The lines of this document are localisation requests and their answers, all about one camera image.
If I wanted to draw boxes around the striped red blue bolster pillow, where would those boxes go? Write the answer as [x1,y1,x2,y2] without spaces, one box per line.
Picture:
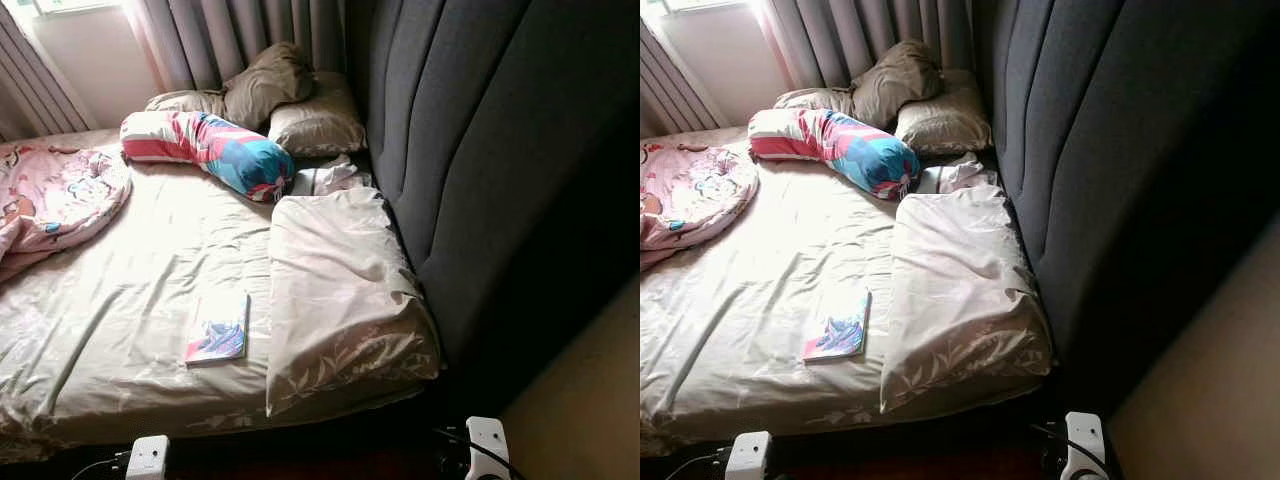
[748,108,921,201]
[120,110,296,204]

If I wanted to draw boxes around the white floral crumpled cloth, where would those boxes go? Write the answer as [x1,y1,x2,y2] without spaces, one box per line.
[915,152,1001,196]
[290,153,376,198]

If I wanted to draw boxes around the beige floral bed sheet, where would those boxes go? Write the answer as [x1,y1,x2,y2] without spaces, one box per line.
[640,125,1056,459]
[0,128,446,463]

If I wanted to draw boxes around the grey curtain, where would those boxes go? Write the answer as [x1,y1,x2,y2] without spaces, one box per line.
[125,0,346,96]
[640,20,731,141]
[765,0,976,91]
[0,8,93,143]

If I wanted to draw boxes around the pink printed quilt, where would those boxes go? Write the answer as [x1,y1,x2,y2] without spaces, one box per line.
[640,140,759,271]
[0,143,133,283]

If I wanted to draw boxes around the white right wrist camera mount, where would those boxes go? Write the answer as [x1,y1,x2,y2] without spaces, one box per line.
[1062,412,1108,480]
[465,417,511,480]

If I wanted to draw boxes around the large beige floral pillow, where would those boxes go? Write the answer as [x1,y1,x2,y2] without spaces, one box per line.
[880,185,1054,414]
[265,187,444,418]

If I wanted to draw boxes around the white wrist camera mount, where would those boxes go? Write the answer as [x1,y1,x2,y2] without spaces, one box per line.
[1062,412,1108,480]
[723,431,773,480]
[465,417,511,480]
[126,435,171,480]

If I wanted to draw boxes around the dark grey padded headboard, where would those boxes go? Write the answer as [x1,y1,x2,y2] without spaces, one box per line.
[972,0,1280,401]
[345,0,641,401]

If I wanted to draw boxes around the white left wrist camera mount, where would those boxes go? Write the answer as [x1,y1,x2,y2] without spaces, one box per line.
[126,435,171,480]
[723,431,773,480]

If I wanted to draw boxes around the colourful comic book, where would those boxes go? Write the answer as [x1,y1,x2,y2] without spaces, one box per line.
[184,290,251,366]
[802,290,871,363]

